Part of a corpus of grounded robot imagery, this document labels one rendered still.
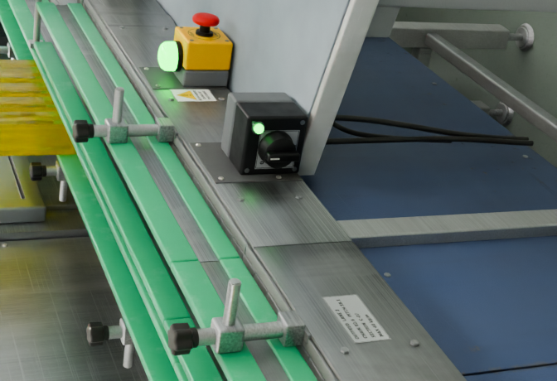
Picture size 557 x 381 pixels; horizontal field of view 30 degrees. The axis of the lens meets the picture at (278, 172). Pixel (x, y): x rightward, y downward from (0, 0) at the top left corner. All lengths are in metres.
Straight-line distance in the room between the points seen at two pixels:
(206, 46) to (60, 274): 0.42
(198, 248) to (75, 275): 0.51
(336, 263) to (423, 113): 0.56
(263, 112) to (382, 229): 0.20
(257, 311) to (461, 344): 0.21
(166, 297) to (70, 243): 0.55
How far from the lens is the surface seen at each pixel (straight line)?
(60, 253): 1.70
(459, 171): 1.47
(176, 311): 1.17
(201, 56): 1.52
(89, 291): 1.61
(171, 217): 1.21
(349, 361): 0.98
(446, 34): 2.06
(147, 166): 1.32
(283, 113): 1.28
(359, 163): 1.42
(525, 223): 1.33
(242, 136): 1.27
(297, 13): 1.33
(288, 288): 1.07
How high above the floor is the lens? 1.28
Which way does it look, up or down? 23 degrees down
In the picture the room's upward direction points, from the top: 92 degrees counter-clockwise
